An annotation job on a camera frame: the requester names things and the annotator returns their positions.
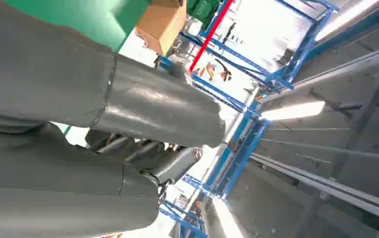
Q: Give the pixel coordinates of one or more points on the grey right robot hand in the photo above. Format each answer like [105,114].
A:
[44,82]

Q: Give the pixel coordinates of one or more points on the green table mat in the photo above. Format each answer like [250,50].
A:
[94,19]

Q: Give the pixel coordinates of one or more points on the brown cardboard box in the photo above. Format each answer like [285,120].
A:
[161,24]

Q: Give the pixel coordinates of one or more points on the red bar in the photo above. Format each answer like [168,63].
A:
[209,36]

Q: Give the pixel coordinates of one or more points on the green plastic crate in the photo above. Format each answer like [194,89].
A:
[204,10]

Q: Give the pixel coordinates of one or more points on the blue metal rack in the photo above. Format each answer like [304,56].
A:
[241,148]

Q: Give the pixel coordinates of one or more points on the long ceiling light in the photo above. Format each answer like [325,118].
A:
[227,220]
[343,18]
[294,110]

